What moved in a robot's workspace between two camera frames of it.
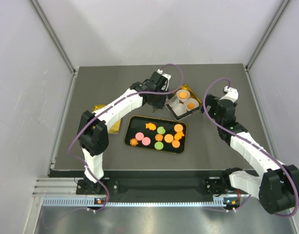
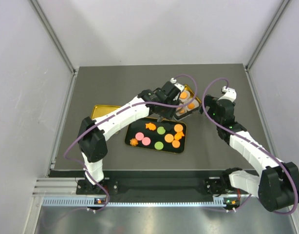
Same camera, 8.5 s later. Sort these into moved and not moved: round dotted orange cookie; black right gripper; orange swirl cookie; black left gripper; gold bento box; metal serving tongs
Moved: metal serving tongs; black left gripper
Not moved: round dotted orange cookie; gold bento box; orange swirl cookie; black right gripper
